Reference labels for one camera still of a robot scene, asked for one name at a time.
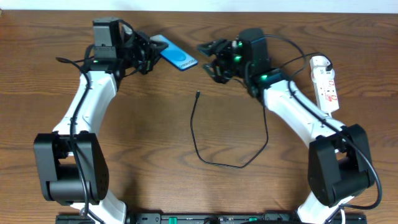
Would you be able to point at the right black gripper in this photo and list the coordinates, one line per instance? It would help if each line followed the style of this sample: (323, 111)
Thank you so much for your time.
(219, 58)

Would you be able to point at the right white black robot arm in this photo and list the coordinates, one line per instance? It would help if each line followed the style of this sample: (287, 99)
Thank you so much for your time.
(339, 161)

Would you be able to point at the blue Galaxy smartphone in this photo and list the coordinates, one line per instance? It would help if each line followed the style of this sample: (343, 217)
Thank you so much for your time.
(175, 55)

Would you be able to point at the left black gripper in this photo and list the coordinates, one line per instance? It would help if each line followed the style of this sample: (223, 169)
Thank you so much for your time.
(146, 53)

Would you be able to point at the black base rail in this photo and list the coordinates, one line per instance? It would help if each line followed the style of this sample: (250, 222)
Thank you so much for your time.
(156, 218)

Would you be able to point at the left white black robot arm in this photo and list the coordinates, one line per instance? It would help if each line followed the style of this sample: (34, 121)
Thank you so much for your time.
(70, 163)

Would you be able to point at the white USB charger plug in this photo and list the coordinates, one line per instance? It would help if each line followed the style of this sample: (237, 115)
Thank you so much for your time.
(320, 61)

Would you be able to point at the white power strip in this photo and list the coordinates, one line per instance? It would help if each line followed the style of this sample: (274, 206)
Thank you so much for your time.
(325, 89)

